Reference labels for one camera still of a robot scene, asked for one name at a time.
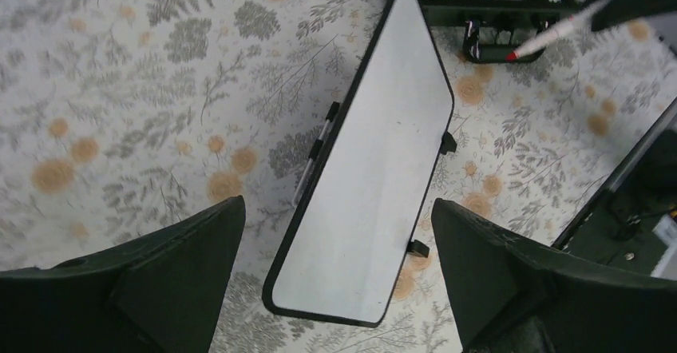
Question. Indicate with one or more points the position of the small white whiteboard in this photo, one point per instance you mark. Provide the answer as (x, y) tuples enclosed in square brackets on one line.
[(366, 180)]

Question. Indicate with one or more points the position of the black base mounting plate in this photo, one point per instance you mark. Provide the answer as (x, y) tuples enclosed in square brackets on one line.
[(630, 222)]

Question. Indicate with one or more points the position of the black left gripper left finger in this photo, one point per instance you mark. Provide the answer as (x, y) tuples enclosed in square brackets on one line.
[(161, 292)]

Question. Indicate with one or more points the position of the white marker pen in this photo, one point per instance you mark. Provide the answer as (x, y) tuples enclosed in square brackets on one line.
[(561, 29)]

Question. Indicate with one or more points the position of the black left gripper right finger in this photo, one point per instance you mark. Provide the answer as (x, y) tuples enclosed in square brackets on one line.
[(509, 293)]

